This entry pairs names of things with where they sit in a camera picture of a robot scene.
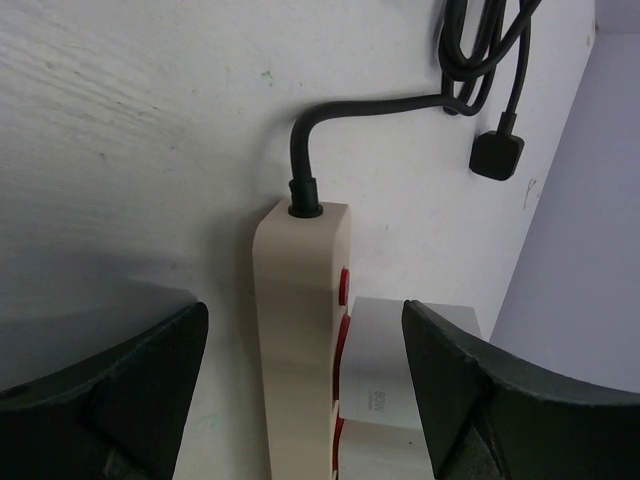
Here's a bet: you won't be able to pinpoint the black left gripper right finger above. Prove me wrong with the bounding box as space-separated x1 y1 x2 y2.
402 300 639 479

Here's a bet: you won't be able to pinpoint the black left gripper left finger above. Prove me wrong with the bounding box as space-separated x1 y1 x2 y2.
1 302 208 479

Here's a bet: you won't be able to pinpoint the black power cable with plug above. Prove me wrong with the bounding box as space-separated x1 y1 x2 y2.
288 0 545 220

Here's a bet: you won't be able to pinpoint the large white charger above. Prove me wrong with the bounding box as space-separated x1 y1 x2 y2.
339 296 482 434

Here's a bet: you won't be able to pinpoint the beige power strip red sockets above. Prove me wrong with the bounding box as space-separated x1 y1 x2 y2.
252 200 351 479

